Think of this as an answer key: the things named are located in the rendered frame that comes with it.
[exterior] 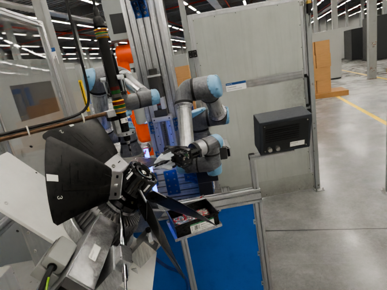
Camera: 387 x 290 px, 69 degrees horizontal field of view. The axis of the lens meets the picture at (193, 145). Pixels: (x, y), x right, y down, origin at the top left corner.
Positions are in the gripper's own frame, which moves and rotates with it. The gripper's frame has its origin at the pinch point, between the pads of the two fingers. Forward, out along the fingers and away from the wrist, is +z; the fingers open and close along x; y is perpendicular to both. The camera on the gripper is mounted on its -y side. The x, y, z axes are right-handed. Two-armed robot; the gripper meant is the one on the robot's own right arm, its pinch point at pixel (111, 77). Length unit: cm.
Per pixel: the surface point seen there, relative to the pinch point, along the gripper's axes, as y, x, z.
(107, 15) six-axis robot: -99, 1, -401
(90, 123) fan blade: 15.4, 12.4, -9.9
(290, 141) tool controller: 46, -77, -20
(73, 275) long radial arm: 42, 17, 42
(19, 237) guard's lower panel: 68, 65, -40
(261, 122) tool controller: 33, -63, -20
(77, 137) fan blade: 18.5, 16.8, -2.9
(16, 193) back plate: 29.9, 36.8, 9.4
